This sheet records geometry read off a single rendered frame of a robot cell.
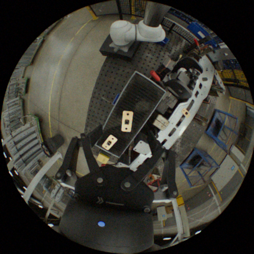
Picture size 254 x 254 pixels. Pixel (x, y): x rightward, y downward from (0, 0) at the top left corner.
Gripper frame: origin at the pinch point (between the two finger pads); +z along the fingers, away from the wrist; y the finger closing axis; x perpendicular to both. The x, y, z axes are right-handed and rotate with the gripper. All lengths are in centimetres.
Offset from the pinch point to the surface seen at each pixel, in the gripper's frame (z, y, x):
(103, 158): 10.8, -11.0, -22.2
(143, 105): 10.8, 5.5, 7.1
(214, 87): 25, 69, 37
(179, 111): 26.8, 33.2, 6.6
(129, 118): 10.5, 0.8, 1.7
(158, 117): 18.8, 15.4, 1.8
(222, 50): 4, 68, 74
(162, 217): -30, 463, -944
